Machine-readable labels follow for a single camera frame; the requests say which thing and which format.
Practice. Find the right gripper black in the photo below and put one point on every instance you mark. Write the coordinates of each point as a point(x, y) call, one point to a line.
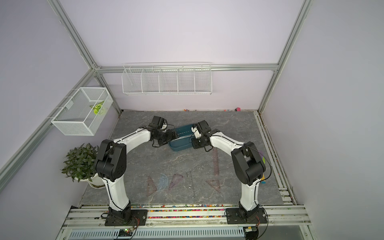
point(194, 143)

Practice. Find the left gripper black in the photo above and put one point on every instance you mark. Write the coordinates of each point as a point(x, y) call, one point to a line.
point(169, 137)

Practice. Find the teal plastic storage box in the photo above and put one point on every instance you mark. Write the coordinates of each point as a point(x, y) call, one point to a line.
point(184, 140)

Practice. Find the clear straight ruler bottom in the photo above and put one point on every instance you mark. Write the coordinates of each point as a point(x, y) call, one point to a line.
point(191, 184)

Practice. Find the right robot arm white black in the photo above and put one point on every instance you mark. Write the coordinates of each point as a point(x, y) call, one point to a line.
point(248, 164)

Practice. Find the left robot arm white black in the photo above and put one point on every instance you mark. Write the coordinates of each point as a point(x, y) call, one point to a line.
point(111, 161)

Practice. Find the pink triangle ruler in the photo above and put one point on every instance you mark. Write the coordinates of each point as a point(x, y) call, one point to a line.
point(176, 179)

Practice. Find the blue protractor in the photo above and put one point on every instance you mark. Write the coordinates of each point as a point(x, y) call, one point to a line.
point(163, 182)

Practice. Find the green leaf toy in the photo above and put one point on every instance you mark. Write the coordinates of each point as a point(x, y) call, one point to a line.
point(98, 109)

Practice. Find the white mesh basket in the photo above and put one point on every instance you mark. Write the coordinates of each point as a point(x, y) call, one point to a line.
point(76, 118)

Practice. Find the potted green plant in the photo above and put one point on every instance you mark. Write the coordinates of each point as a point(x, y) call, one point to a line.
point(79, 166)

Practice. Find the white vent grille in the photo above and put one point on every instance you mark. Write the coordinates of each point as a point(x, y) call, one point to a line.
point(174, 233)

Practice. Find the circuit board left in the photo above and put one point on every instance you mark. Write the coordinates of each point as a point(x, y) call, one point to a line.
point(125, 233)

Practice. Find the circuit board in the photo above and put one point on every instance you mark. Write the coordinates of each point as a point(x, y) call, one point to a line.
point(251, 233)
point(125, 233)

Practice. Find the circuit board right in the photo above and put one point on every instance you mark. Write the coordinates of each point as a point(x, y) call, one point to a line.
point(251, 233)

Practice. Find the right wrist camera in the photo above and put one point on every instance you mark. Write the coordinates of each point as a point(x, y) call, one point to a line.
point(200, 129)

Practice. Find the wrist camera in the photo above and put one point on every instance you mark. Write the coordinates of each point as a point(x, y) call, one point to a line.
point(200, 129)
point(158, 123)

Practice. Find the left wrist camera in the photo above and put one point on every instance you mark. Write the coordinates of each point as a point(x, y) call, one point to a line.
point(158, 123)

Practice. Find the white wire wall shelf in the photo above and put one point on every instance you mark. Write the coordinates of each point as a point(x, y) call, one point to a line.
point(185, 78)

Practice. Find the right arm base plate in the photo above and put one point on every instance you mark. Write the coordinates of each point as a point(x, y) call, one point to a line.
point(237, 216)

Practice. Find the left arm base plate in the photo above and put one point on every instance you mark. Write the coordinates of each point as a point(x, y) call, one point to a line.
point(131, 217)

